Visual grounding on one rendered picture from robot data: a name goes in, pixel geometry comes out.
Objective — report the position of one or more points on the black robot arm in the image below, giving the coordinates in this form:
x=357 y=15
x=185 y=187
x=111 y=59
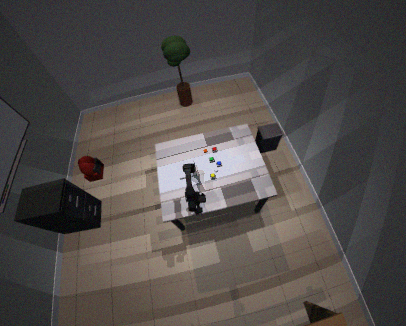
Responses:
x=189 y=191

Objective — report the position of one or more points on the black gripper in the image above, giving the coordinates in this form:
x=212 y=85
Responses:
x=198 y=210

